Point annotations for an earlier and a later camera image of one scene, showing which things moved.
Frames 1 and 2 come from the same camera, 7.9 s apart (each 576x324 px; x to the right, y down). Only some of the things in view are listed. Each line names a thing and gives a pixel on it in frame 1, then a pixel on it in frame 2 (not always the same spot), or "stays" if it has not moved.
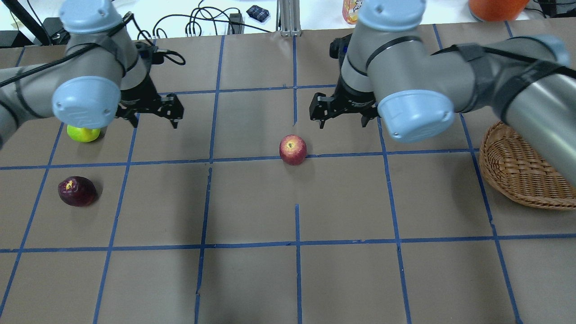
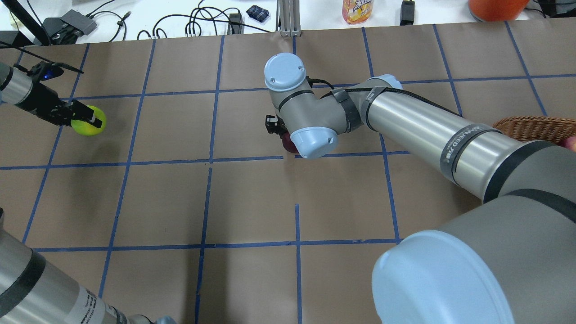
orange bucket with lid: [497, 11] stays
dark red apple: [77, 191] -> [288, 144]
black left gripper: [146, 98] -> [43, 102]
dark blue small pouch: [258, 13] stays
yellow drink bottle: [350, 9] stays
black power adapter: [236, 25] stays
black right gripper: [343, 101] -> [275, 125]
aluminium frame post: [290, 18] stays
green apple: [82, 134] -> [85, 128]
